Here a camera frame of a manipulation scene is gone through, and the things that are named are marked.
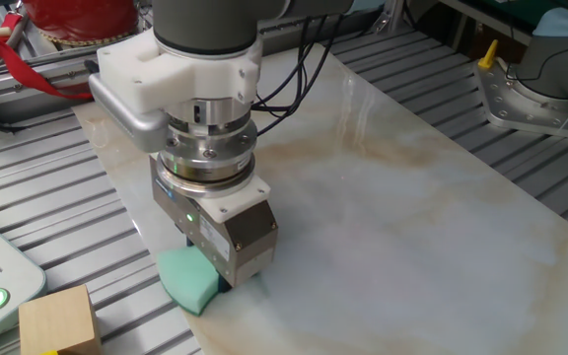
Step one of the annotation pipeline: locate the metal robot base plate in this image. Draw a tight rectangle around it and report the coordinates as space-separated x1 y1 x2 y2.
472 58 568 145

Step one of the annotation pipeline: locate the marble pattern board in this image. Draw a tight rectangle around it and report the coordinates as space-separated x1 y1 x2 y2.
72 42 568 355

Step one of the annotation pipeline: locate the wooden block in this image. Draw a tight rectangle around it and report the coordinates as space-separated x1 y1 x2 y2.
18 284 105 355

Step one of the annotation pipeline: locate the red strap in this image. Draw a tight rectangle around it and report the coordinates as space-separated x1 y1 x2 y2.
0 13 95 101

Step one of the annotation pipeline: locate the white teach pendant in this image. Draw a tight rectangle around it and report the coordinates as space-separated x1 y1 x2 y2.
0 206 48 354

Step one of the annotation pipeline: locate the red round container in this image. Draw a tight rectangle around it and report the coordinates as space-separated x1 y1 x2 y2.
21 0 140 46

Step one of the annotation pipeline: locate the green sponge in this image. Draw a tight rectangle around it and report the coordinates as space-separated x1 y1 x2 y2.
155 245 261 318

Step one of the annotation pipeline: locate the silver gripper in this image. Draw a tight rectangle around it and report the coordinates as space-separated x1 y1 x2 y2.
148 155 280 295

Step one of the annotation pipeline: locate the yellow plastic clip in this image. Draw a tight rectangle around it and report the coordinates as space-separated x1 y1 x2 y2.
476 38 500 71

